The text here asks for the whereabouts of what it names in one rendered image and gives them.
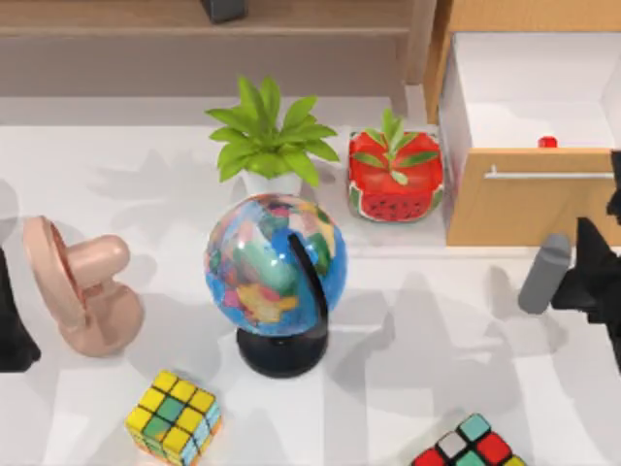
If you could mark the pale wooden drawer front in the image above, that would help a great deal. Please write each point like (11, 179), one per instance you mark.
(524, 213)

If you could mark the small red object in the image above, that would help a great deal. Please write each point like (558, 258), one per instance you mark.
(547, 142)

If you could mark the white drawer inside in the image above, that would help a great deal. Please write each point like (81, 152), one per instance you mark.
(529, 87)

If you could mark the red puzzle cube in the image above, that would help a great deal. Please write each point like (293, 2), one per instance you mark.
(478, 444)

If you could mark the wooden cupboard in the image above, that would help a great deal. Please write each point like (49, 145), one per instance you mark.
(509, 14)

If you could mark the watermelon pot with plant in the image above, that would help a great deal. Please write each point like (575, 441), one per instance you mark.
(388, 189)

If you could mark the world globe on black stand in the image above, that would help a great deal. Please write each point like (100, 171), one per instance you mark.
(271, 272)

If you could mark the green plant in white pot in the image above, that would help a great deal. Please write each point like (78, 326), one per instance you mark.
(264, 141)

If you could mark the black box on shelf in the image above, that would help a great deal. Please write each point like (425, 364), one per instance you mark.
(224, 9)

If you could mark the wooden open shelf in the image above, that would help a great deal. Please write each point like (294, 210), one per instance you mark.
(194, 53)

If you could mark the yellow puzzle cube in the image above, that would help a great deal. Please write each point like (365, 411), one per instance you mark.
(170, 417)

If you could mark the pink desk fan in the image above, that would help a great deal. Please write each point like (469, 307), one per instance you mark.
(94, 301)

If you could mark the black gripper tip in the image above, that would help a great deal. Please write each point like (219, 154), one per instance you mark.
(12, 335)

